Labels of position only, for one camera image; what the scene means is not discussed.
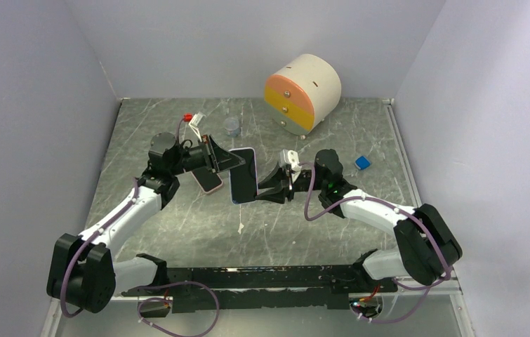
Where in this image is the small blue box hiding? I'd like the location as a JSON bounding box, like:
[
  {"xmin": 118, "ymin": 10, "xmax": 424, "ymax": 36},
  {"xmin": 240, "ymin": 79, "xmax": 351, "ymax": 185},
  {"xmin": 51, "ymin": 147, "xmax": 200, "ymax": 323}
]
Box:
[{"xmin": 355, "ymin": 156, "xmax": 371, "ymax": 170}]

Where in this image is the round cream drawer box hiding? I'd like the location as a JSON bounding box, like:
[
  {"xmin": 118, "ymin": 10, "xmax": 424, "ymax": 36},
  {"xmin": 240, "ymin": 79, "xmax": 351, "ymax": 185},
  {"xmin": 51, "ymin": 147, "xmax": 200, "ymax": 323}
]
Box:
[{"xmin": 263, "ymin": 53, "xmax": 342, "ymax": 136}]

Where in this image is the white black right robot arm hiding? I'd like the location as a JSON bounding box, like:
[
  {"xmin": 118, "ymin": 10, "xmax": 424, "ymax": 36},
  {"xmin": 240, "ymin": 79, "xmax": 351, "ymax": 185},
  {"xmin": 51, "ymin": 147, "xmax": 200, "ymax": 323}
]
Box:
[{"xmin": 256, "ymin": 149, "xmax": 463, "ymax": 291}]

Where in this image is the aluminium front rail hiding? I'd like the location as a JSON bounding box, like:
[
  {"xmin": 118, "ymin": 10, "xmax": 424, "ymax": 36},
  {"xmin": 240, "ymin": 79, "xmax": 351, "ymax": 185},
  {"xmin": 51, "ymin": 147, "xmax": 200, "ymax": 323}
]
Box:
[{"xmin": 76, "ymin": 280, "xmax": 462, "ymax": 313}]

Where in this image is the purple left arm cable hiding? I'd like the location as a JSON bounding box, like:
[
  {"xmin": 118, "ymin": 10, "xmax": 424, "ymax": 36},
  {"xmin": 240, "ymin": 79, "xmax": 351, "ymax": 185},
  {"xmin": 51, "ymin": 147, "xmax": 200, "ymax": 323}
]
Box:
[{"xmin": 59, "ymin": 116, "xmax": 220, "ymax": 337}]

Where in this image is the aluminium side rail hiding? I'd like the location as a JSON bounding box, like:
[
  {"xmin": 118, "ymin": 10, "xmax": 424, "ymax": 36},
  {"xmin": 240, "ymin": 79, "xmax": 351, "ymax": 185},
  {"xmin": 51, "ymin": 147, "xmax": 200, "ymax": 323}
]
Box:
[{"xmin": 381, "ymin": 98, "xmax": 423, "ymax": 206}]

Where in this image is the black base bar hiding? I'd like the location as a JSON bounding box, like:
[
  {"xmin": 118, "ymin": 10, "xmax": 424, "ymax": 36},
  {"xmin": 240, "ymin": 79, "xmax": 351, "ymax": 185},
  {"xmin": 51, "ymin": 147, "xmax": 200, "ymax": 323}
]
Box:
[{"xmin": 127, "ymin": 264, "xmax": 392, "ymax": 295}]

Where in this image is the pink cased phone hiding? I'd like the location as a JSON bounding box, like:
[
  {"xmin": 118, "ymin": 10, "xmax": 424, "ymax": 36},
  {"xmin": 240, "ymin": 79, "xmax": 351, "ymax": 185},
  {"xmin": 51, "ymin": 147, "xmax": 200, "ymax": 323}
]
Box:
[{"xmin": 191, "ymin": 168, "xmax": 224, "ymax": 194}]

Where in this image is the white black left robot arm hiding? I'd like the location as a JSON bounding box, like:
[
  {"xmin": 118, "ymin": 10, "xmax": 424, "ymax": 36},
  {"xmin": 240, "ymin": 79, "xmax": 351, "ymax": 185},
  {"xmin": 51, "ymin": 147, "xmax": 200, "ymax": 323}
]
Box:
[{"xmin": 46, "ymin": 132, "xmax": 246, "ymax": 318}]

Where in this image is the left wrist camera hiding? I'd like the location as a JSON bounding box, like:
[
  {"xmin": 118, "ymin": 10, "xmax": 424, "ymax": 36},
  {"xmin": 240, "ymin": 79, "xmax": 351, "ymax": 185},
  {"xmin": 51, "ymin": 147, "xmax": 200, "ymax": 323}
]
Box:
[{"xmin": 183, "ymin": 112, "xmax": 206, "ymax": 131}]

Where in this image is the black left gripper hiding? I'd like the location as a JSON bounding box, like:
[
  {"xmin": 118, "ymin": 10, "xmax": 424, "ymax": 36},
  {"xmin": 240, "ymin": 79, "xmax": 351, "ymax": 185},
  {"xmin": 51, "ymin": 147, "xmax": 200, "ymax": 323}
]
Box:
[{"xmin": 169, "ymin": 134, "xmax": 246, "ymax": 176}]

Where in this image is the lilac phone case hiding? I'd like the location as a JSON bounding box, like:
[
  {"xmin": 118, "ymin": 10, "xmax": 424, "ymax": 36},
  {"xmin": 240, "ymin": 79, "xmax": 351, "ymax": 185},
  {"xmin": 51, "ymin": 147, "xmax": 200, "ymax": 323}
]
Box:
[{"xmin": 228, "ymin": 147, "xmax": 260, "ymax": 206}]

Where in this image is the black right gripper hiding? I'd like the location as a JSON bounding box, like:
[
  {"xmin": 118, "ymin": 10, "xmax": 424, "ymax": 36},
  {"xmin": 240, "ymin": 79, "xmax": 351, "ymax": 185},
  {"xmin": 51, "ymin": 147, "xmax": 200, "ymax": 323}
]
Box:
[{"xmin": 254, "ymin": 163, "xmax": 326, "ymax": 205}]

